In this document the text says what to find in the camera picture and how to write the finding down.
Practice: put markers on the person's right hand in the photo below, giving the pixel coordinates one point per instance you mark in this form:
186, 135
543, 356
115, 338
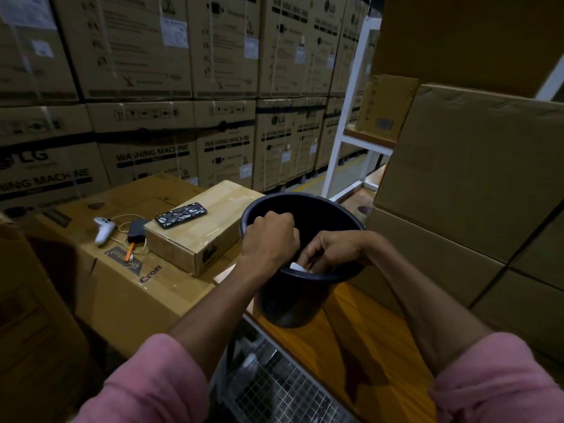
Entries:
343, 248

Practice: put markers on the person's left hand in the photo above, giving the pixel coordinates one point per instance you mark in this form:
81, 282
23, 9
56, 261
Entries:
269, 246

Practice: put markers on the orange white sticker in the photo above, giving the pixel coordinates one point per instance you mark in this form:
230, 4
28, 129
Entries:
298, 267

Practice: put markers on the black plastic bucket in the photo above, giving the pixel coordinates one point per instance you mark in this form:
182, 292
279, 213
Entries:
291, 303

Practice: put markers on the plain brown cardboard box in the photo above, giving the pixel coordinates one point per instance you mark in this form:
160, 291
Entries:
436, 259
471, 171
542, 255
524, 312

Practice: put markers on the person's right forearm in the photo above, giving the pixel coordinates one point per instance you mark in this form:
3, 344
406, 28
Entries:
432, 312

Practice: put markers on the person's left forearm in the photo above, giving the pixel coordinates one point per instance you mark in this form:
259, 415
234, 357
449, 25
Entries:
216, 321

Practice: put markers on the small light cardboard box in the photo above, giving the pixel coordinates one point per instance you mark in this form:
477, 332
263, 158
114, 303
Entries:
207, 246

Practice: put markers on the large cardboard box dark print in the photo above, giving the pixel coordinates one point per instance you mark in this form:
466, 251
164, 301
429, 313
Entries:
128, 303

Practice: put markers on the stack of large appliance cartons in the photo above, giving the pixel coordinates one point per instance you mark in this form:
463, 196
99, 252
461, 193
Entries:
154, 83

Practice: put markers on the brown packing tape roll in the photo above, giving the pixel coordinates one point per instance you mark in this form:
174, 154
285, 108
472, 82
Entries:
365, 210

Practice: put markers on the black patterned smartphone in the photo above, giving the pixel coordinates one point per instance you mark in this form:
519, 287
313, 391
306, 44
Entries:
180, 215

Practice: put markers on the white metal shelf rack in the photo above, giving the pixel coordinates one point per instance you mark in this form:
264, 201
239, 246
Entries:
348, 127

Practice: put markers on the black power adapter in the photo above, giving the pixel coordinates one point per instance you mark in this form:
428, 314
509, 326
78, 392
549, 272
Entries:
137, 229

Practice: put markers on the white handheld controller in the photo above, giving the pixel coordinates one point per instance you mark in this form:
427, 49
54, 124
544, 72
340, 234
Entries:
103, 232

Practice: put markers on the pink left shirt sleeve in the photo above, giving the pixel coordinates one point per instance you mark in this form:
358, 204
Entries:
150, 387

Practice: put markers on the pink shirt sleeve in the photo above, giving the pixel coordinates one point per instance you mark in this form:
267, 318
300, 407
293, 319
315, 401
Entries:
150, 387
502, 383

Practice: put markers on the pink right shirt sleeve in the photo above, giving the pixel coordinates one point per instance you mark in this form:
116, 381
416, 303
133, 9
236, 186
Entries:
502, 383

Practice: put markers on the dark brown floor carton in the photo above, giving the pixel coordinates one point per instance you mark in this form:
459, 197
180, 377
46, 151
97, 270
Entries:
35, 339

